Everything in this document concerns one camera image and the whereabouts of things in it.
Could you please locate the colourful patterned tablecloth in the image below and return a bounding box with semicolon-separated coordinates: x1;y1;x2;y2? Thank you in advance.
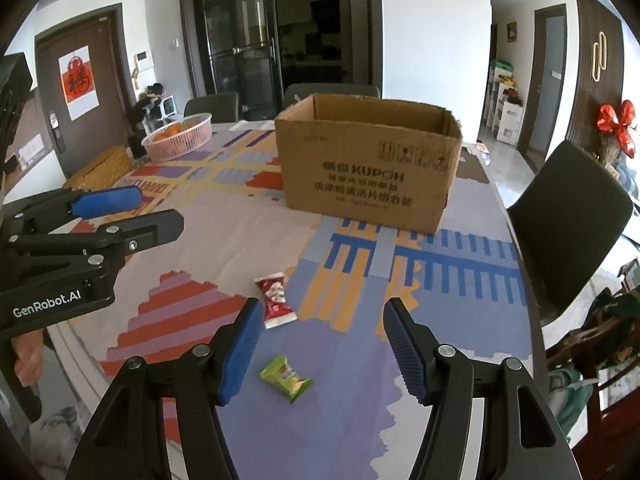
65;120;546;480

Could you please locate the small white appliance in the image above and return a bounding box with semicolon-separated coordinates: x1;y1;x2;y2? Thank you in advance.
145;96;178;122

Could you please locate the wooden chair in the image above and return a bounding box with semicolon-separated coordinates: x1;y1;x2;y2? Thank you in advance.
545;285;640;461

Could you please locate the dark grey chair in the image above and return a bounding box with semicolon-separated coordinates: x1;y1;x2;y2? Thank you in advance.
183;91;241;125
506;140;635;326
282;82;382;111

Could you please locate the dark green cloth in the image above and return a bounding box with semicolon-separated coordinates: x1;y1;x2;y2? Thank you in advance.
587;290;640;361

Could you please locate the white shelf rack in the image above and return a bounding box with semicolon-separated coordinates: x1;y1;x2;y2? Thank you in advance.
487;60;525;143

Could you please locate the red and white door poster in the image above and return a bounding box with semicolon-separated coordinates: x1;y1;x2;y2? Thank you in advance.
58;45;99;122

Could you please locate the pink plastic basket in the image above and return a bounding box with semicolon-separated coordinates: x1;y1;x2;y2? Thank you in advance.
141;112;213;163

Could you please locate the red bow balloon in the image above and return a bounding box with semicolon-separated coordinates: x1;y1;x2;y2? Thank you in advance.
596;100;640;158

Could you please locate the black framed glass door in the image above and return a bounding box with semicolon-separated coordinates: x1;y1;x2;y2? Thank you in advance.
192;0;283;123

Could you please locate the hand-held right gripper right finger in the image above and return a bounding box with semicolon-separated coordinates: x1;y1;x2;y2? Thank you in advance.
382;298;583;480

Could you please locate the gold wall ornament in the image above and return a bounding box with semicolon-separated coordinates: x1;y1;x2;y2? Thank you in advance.
591;32;608;82

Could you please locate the person's left hand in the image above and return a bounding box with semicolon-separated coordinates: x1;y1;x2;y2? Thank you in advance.
12;332;47;386

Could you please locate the brown entrance door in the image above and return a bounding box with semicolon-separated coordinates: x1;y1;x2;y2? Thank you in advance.
34;4;138;181

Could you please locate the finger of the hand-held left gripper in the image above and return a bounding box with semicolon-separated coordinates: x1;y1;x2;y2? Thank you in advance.
2;185;144;234
85;209;185;271

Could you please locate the pile of oranges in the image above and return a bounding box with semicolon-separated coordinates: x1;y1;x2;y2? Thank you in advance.
152;121;198;142

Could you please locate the woven wicker box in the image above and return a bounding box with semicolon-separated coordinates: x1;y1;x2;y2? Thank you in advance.
64;145;133;191

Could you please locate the small green snack packet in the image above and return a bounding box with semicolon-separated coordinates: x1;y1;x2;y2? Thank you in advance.
259;355;314;403

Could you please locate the red white candy packet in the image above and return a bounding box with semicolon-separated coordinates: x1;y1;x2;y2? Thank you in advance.
254;272;298;331

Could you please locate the green backpack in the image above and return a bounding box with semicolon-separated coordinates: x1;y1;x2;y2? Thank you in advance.
547;365;601;446

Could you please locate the brown cardboard box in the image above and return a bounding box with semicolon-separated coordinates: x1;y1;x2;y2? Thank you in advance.
274;92;463;236

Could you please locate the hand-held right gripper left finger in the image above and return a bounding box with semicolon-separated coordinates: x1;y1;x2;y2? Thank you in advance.
65;298;266;480

